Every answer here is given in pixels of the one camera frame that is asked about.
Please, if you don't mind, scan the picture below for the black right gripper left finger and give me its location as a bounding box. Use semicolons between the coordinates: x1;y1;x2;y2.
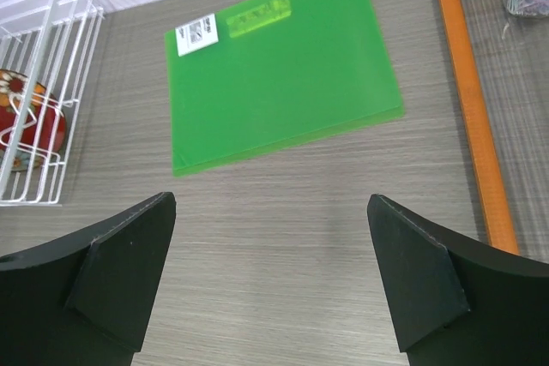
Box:
1;192;176;365

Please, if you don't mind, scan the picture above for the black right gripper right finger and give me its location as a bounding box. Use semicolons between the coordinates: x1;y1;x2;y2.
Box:
367;195;548;365

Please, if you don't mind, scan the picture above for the orange wooden shelf rack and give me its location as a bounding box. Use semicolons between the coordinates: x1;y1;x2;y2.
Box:
438;0;520;255

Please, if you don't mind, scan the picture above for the red floral plate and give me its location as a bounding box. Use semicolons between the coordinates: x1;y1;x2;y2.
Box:
1;69;67;172

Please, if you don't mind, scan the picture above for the white wire dish rack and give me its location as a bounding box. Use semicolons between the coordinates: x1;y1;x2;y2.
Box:
1;0;104;207

